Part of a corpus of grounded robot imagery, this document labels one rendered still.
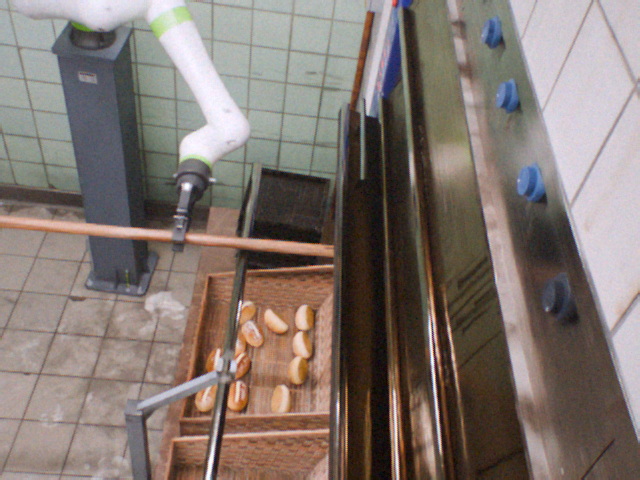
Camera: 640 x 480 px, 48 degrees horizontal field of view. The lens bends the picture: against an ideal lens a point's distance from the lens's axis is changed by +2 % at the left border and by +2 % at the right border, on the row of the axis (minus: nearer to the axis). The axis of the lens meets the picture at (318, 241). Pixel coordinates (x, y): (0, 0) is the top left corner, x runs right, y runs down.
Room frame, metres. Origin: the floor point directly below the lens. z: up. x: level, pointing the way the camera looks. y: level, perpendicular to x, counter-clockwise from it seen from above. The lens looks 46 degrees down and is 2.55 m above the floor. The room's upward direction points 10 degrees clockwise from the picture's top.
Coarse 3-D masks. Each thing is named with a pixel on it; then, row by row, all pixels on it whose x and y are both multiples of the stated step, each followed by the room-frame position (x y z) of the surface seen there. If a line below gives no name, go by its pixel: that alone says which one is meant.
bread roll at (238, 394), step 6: (234, 384) 1.18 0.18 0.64; (240, 384) 1.18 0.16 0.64; (234, 390) 1.15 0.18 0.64; (240, 390) 1.15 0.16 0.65; (246, 390) 1.17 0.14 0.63; (234, 396) 1.13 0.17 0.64; (240, 396) 1.14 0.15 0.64; (246, 396) 1.15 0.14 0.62; (228, 402) 1.12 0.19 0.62; (234, 402) 1.12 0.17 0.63; (240, 402) 1.12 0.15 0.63; (246, 402) 1.14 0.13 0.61; (234, 408) 1.11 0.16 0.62; (240, 408) 1.11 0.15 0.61
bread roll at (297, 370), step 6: (294, 360) 1.29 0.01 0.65; (300, 360) 1.30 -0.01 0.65; (306, 360) 1.32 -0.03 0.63; (288, 366) 1.28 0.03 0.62; (294, 366) 1.27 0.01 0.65; (300, 366) 1.28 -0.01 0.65; (306, 366) 1.30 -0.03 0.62; (288, 372) 1.26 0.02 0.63; (294, 372) 1.25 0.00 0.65; (300, 372) 1.26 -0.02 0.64; (306, 372) 1.28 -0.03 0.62; (288, 378) 1.24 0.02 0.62; (294, 378) 1.23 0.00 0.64; (300, 378) 1.24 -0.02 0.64
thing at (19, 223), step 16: (0, 224) 1.18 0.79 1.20; (16, 224) 1.18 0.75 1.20; (32, 224) 1.19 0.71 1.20; (48, 224) 1.20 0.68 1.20; (64, 224) 1.20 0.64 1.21; (80, 224) 1.21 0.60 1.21; (160, 240) 1.22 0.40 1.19; (192, 240) 1.23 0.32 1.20; (208, 240) 1.24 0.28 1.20; (224, 240) 1.24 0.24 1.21; (240, 240) 1.25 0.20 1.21; (256, 240) 1.26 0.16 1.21; (272, 240) 1.27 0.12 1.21
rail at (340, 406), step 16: (336, 320) 0.87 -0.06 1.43; (336, 336) 0.83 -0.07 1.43; (336, 352) 0.80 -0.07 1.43; (336, 368) 0.76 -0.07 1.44; (336, 384) 0.72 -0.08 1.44; (336, 400) 0.69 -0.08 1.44; (336, 416) 0.66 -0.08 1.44; (336, 432) 0.63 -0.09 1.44; (336, 448) 0.60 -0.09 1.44; (336, 464) 0.57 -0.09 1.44
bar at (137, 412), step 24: (240, 264) 1.20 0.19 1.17; (240, 288) 1.12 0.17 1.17; (240, 312) 1.05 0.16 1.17; (192, 384) 0.88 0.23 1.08; (144, 408) 0.87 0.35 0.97; (216, 408) 0.78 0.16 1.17; (144, 432) 0.87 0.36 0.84; (216, 432) 0.73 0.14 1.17; (144, 456) 0.86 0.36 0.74; (216, 456) 0.68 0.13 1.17
